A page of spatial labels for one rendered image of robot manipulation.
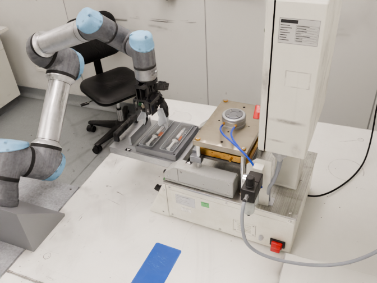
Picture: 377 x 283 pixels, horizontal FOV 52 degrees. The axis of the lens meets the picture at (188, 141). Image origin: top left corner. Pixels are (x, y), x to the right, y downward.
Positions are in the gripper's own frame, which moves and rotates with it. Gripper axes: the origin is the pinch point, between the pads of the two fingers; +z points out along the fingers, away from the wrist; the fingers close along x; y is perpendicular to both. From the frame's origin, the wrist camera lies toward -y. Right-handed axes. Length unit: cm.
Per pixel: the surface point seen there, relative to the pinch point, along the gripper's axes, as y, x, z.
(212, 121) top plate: 0.9, 23.0, -7.0
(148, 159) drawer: 10.9, 1.7, 8.4
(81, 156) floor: -71, -121, 105
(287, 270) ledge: 26, 57, 24
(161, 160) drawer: 10.9, 7.3, 7.3
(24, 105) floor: -116, -224, 105
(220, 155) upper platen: 9.9, 29.5, -0.9
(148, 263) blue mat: 37.7, 14.5, 28.7
